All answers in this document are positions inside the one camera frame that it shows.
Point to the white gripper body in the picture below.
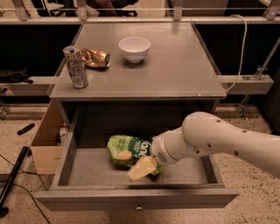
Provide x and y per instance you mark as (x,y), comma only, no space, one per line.
(159,151)

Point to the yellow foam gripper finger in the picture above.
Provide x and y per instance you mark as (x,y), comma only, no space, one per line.
(144,166)

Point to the green rice chip bag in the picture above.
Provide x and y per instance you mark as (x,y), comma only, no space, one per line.
(127,150)

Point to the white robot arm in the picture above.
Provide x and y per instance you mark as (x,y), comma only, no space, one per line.
(204,134)

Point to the metal drawer knob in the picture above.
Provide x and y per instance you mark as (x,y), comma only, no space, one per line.
(139,208)

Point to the grey open top drawer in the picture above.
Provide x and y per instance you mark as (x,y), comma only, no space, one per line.
(87,179)

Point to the grey cabinet counter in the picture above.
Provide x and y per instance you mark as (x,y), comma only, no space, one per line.
(176,67)

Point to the white bottle in box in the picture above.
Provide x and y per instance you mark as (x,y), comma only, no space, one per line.
(63,135)

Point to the cardboard box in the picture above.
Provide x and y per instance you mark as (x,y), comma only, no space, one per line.
(45,147)

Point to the white ceramic bowl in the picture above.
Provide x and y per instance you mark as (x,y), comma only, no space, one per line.
(134,49)

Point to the crushed gold can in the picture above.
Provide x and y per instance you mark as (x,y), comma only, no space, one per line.
(95,58)

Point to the black marker on floor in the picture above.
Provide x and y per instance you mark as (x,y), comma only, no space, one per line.
(26,129)

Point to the tall silver drink can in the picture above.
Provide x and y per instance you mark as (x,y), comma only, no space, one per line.
(75,66)

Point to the black pole on floor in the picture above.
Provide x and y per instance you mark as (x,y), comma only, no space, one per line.
(8,183)

